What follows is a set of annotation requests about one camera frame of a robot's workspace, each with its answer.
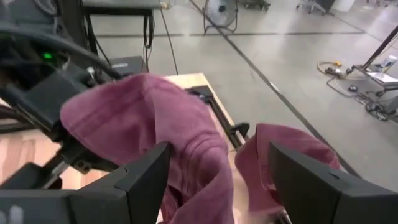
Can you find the black tripod stand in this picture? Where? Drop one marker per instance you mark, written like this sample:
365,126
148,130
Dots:
379,49

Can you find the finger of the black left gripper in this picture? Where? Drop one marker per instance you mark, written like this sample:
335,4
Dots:
71,155

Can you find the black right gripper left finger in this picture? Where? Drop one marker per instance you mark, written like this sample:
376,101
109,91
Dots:
136,193

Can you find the dark side table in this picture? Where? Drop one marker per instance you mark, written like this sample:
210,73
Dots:
124,4

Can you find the round metal floor fan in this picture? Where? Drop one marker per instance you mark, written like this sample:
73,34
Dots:
220,12

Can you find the white bottle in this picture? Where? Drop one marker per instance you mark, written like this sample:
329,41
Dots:
388,62

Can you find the maroon baseball cap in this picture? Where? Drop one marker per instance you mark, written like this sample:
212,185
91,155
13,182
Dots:
255,161
149,124

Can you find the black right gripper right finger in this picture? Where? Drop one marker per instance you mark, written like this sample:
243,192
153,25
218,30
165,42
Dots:
326,199

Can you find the office chair base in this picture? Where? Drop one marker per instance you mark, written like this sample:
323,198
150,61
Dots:
314,6

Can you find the black electronics box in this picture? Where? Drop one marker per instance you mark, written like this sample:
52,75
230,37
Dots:
127,65

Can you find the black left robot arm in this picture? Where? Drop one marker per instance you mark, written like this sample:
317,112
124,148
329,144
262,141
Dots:
18,68

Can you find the black aluminium table frame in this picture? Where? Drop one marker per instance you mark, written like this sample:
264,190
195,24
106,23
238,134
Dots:
217,109

